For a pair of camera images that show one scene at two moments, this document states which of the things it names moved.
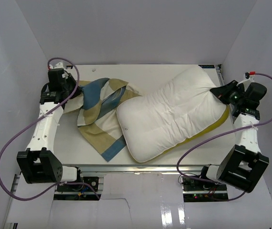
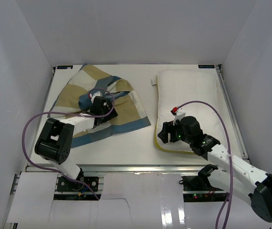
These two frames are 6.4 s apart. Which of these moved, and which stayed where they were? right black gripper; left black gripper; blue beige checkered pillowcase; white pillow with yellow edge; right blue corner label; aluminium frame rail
Moved: right black gripper; white pillow with yellow edge; blue beige checkered pillowcase; left black gripper
Stayed: aluminium frame rail; right blue corner label
